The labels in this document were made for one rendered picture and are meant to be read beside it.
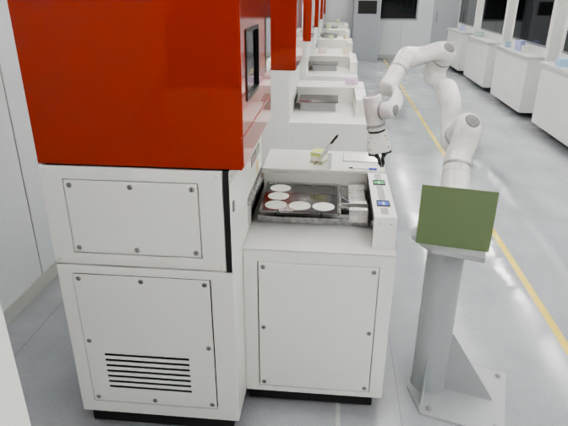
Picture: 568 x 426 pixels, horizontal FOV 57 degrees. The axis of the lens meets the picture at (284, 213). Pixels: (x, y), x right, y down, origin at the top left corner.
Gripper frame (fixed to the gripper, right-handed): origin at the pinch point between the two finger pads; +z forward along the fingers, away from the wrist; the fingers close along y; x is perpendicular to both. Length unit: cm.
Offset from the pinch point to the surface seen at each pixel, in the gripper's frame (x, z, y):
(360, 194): 4.7, 16.2, -11.9
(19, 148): 47, -29, -205
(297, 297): -46, 38, -44
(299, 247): -43, 17, -39
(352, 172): 15.2, 8.0, -14.1
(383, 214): -36.1, 10.3, -3.2
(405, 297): 55, 110, 5
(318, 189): 4.4, 10.1, -31.7
